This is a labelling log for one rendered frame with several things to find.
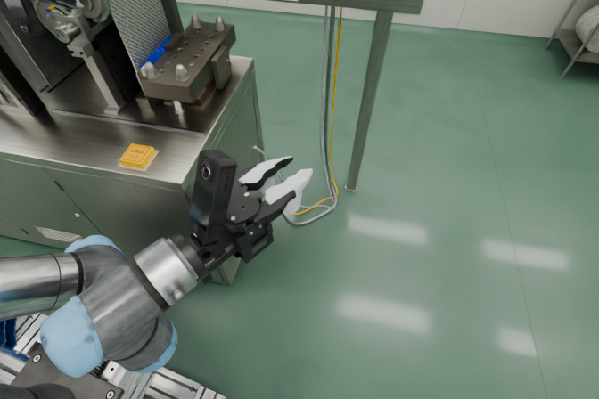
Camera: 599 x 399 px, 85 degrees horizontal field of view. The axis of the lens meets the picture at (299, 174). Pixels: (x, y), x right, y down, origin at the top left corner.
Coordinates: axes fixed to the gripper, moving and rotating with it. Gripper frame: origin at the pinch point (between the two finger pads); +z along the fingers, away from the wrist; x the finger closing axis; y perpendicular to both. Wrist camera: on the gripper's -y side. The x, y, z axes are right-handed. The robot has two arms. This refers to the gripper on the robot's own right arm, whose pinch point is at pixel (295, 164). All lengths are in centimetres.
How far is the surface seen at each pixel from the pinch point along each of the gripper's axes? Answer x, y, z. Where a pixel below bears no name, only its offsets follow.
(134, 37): -80, 2, 9
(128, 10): -81, -6, 11
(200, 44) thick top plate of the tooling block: -78, 10, 28
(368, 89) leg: -48, 44, 85
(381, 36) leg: -44, 20, 85
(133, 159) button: -57, 24, -12
